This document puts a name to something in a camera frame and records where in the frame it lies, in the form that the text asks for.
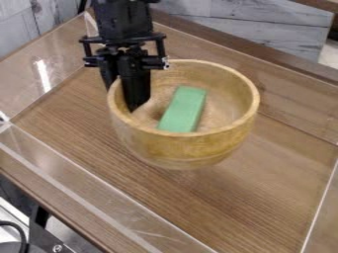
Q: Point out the black metal table bracket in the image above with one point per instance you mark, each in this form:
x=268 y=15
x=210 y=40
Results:
x=43 y=242

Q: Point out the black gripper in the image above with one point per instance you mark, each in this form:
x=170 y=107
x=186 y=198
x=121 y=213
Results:
x=126 y=33

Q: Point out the brown wooden bowl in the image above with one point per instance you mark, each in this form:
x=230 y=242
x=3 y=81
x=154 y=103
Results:
x=225 y=124

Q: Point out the clear acrylic tray wall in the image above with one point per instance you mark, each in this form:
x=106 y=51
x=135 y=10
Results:
x=118 y=224

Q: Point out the clear acrylic corner bracket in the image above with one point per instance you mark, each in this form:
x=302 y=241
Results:
x=91 y=28

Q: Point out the green rectangular block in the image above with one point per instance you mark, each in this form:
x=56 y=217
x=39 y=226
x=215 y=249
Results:
x=182 y=115

